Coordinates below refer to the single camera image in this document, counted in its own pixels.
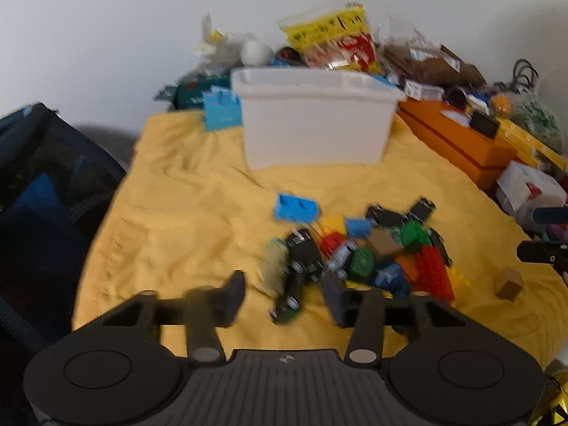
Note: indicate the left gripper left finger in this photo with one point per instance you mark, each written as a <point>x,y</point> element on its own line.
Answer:
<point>205,310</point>

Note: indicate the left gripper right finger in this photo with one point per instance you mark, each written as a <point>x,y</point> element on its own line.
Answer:
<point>363,311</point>

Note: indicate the brown wooden cube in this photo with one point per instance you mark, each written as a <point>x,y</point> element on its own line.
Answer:
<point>508,284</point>

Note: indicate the long red brick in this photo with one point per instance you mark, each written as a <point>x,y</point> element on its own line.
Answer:
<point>432,275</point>

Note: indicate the small blue block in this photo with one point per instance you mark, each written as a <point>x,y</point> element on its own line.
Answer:
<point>358,228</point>

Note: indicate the black toy car underside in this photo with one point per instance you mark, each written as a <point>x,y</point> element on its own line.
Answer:
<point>383,218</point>

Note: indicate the large black toy car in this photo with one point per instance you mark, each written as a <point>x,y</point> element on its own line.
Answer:
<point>421,210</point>

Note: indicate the blue toy block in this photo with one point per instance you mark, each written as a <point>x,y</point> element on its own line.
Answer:
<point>295,209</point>

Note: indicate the blue cylinder block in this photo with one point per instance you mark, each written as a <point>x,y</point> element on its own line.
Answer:
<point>392,279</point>

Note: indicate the green duplo brick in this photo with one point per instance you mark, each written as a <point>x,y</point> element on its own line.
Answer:
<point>413,236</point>

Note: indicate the white tissue pack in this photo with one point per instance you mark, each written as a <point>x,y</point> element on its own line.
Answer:
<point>522,189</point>

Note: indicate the yellow cloth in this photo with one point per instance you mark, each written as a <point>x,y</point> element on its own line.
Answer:
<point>190,212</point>

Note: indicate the orange box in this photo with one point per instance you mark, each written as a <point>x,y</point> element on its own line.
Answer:
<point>482,158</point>

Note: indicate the light blue dinosaur box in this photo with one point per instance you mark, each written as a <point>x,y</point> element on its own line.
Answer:
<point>222,109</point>

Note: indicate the dark blue bag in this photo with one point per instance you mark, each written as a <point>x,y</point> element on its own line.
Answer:
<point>56,186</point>

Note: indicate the white plastic bin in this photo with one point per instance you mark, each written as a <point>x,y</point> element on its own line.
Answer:
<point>304,116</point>

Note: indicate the small white box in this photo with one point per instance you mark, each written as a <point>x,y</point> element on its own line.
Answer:
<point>422,92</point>

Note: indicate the brown parcel bag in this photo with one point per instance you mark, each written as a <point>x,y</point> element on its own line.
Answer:
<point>429,66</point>

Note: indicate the green tissue pack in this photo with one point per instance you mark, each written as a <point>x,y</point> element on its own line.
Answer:
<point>188,95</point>

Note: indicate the white plastic bag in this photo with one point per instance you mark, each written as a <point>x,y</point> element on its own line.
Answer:
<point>218,53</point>

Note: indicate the white ball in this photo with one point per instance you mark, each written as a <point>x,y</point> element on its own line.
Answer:
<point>255,53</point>

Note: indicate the yellow shrimp cracker bag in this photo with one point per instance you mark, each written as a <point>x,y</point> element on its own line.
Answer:
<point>333,36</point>

